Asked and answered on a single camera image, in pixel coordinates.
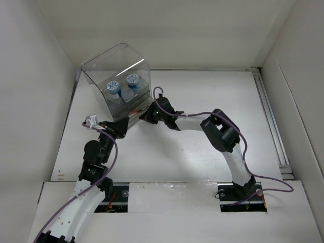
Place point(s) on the clear jar purple contents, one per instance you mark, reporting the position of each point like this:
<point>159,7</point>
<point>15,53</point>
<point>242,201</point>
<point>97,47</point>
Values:
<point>127,94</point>

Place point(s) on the right aluminium rail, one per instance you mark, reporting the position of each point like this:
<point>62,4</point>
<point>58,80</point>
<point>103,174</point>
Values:
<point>283,162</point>

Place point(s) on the aluminium rail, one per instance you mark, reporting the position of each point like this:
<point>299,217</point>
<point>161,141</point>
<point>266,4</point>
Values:
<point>283,162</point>
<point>160,197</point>

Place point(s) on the clear acrylic drawer organizer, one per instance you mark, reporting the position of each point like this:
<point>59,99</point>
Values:
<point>120,79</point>

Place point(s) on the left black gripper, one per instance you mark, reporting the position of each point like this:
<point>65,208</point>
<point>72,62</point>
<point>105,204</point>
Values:
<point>117,128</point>

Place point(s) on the red pen apart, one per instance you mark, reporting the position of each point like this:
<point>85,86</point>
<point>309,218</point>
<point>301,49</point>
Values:
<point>133,113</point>

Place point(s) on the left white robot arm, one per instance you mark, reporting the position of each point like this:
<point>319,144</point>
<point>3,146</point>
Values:
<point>92,187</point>

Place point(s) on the blue tape jar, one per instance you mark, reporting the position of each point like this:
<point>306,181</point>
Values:
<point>114,90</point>
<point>133,82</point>

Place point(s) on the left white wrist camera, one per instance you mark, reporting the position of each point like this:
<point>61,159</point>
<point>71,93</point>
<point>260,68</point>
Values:
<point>91,121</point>

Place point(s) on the front aluminium rail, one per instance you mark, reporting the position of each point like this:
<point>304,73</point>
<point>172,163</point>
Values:
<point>160,197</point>

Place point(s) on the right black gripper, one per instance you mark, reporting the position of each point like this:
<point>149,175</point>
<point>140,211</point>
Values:
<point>148,115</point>

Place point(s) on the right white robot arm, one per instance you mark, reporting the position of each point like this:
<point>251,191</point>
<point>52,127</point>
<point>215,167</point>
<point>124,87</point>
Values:
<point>221,132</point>

